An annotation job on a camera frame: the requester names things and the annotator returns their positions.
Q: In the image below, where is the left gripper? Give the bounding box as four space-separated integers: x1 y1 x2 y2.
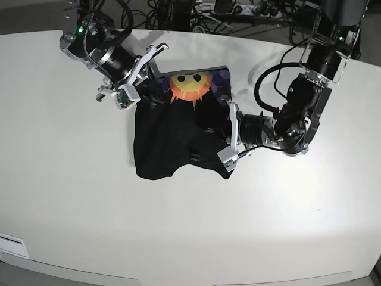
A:
202 100 276 155

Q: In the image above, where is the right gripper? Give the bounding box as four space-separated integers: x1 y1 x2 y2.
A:
95 43 169 104

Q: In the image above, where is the black T-shirt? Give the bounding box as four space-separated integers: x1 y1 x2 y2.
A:
133 66 232 180

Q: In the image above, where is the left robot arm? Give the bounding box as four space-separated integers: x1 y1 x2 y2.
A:
217 1 368 165

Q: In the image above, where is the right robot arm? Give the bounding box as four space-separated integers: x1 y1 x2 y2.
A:
59 1 168 110

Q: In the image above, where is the white power strip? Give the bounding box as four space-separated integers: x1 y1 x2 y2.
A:
232 2 282 18

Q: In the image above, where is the white label plate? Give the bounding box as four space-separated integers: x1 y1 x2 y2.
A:
0 233 29 259

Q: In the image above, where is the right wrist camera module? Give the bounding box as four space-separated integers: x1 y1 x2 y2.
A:
111 84 141 110

